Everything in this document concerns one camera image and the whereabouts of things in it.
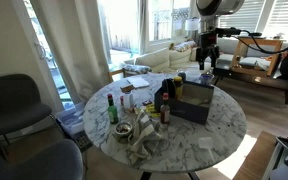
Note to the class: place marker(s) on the wooden chair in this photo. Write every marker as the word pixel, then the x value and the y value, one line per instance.
pixel 117 71

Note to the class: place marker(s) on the green glass bottle red cap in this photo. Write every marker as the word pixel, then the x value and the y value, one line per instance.
pixel 113 115

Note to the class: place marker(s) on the grey upholstered chair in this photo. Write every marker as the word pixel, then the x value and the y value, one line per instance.
pixel 50 163

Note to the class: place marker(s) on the colourful floral pillow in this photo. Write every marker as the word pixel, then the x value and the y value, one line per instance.
pixel 184 46

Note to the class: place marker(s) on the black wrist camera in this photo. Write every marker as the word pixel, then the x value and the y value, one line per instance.
pixel 229 31

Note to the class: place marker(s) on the beige curtain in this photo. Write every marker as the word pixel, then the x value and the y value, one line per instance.
pixel 77 50

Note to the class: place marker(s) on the black table base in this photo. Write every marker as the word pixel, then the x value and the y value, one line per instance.
pixel 145 176

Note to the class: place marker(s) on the jar with yellow lid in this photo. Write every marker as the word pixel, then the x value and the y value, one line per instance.
pixel 178 88

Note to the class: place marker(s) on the brown hot sauce bottle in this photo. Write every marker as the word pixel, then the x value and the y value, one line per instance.
pixel 165 115

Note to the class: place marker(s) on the clear plastic storage bin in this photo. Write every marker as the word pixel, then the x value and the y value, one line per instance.
pixel 72 123

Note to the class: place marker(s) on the small metal bowl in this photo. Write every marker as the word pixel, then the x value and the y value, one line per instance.
pixel 123 128

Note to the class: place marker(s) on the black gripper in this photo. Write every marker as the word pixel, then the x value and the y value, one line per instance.
pixel 209 40

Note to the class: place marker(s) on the white notebook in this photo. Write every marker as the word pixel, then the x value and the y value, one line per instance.
pixel 139 82

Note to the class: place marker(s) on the light wooden frame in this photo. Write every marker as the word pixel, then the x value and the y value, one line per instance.
pixel 267 40

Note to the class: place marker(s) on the small red-capped bottle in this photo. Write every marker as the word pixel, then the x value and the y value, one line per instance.
pixel 121 103

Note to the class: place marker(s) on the metal cup with blue stripes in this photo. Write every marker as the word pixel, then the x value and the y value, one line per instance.
pixel 206 82

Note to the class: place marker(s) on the yellow packets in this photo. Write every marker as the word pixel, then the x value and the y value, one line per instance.
pixel 150 109

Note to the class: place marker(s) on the clear plastic scoop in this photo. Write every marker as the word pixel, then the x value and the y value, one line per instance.
pixel 205 142

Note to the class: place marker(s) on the white plastic bottle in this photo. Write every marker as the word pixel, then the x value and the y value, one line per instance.
pixel 128 101

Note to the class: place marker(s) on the dark metal can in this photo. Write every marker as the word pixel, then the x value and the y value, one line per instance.
pixel 182 77

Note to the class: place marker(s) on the blue cardboard shoe box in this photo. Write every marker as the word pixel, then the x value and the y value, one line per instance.
pixel 187 113

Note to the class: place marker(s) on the small brown box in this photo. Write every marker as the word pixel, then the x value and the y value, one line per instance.
pixel 127 88

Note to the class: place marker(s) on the white window blinds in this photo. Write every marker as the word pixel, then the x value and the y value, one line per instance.
pixel 284 16

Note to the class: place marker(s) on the wooden bench table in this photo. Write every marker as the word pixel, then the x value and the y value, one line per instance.
pixel 270 83

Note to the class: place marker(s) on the cream sofa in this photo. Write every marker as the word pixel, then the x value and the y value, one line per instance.
pixel 157 60

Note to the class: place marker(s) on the white shade table lamp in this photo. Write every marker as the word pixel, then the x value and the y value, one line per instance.
pixel 192 25

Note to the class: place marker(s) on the striped kitchen towel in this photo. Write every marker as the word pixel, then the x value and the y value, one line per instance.
pixel 145 136

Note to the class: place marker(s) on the grey white patterned pillow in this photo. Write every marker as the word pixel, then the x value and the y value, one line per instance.
pixel 137 69

